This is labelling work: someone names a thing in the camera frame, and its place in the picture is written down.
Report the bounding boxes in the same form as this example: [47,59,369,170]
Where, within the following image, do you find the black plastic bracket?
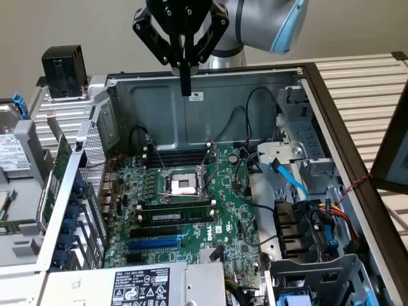
[273,199,312,259]

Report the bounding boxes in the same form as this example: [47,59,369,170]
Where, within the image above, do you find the black looped wire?
[212,106,253,145]
[244,85,279,143]

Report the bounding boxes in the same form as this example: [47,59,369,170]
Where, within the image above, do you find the grey cable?
[384,203,408,231]

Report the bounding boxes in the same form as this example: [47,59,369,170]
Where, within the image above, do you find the silver hard disk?
[0,101,33,179]

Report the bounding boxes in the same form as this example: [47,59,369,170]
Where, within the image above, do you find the grey open PC case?
[34,62,408,306]

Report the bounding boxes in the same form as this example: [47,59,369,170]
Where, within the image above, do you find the CPU chip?
[0,190,17,221]

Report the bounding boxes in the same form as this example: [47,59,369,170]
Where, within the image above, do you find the metal socket cover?
[199,143,221,195]

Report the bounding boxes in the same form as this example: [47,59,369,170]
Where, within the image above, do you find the black CPU cooler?
[36,44,92,103]

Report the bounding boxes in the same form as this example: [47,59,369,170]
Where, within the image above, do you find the thin metal locking lever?
[145,134,167,170]

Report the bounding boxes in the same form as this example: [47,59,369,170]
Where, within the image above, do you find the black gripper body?
[146,0,214,36]

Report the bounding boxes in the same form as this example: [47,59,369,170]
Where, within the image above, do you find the blue flat disk wire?
[269,158,312,202]

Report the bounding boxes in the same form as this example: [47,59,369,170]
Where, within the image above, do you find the long black expansion slot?
[129,225,180,239]

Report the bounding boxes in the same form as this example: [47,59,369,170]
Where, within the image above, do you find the silver chipset heat sink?
[198,247,224,264]

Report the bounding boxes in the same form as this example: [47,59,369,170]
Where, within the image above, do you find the green RAM stick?
[0,218,36,234]

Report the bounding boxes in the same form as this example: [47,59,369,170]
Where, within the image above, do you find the thin red wire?
[85,154,124,170]

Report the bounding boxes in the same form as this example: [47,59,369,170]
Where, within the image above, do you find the grey parts rack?
[0,119,77,272]

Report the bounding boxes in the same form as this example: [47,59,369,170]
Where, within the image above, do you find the blue expansion slot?
[126,237,182,252]

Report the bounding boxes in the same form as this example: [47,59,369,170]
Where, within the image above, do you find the grey disk bay cage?
[266,253,374,306]

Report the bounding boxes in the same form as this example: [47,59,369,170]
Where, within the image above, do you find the blue plastic clip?
[324,222,339,253]

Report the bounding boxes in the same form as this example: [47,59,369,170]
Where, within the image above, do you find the red black twisted wire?
[337,173,374,205]

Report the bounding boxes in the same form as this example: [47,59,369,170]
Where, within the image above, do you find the yellow red power wire bundle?
[317,198,361,244]

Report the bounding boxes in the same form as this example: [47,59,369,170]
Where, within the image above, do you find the grey power supply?
[41,261,228,306]

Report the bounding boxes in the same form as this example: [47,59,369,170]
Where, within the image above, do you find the black framed monitor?
[370,82,408,193]

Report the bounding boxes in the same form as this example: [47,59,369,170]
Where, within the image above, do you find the CPU socket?
[159,167,211,203]

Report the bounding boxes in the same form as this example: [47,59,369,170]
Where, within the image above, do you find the metal disk bay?
[256,85,336,199]

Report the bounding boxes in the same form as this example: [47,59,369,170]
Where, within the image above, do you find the green motherboard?
[101,145,266,288]

